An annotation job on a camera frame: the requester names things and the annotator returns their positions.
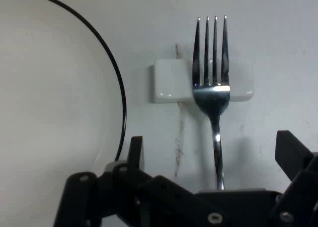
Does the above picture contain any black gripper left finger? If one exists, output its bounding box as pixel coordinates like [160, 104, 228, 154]
[53, 136, 229, 227]

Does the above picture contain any silver metal fork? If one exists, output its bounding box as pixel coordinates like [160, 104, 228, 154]
[192, 15, 231, 191]

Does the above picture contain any white plate with black rim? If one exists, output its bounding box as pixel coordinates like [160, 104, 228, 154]
[0, 0, 127, 227]

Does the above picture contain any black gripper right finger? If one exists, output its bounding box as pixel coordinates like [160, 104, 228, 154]
[270, 130, 318, 227]

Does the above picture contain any white ceramic cutlery rest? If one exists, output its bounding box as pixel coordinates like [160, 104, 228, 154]
[150, 59, 255, 104]

